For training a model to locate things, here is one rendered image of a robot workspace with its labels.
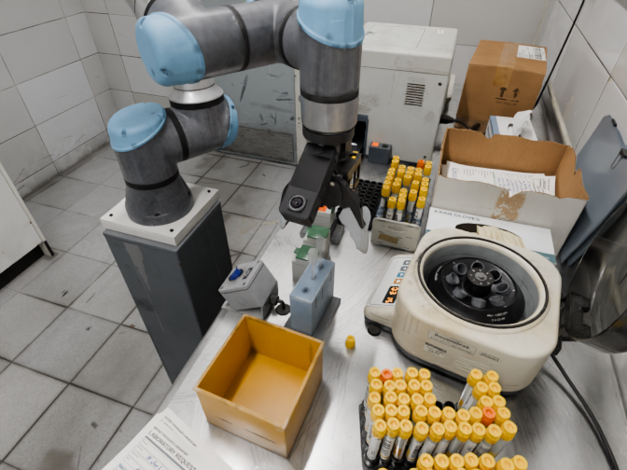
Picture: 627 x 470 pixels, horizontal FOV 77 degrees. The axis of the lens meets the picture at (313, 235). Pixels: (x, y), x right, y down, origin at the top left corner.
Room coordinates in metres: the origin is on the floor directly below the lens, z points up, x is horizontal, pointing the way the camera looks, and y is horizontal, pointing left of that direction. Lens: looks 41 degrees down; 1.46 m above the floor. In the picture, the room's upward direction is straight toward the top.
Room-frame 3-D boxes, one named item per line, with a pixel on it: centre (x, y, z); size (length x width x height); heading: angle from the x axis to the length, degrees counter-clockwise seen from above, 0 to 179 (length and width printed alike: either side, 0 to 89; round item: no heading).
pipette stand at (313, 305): (0.45, 0.00, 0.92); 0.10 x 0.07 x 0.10; 156
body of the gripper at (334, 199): (0.51, -0.02, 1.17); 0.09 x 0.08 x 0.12; 156
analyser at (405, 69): (1.14, -0.24, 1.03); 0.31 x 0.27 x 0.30; 161
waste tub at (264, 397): (0.29, 0.07, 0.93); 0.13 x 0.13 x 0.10; 67
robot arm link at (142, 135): (0.76, 0.35, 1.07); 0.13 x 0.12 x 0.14; 129
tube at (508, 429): (0.20, -0.23, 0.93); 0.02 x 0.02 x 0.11
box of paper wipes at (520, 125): (1.07, -0.59, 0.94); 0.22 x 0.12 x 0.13; 165
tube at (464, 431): (0.20, -0.18, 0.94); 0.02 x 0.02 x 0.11
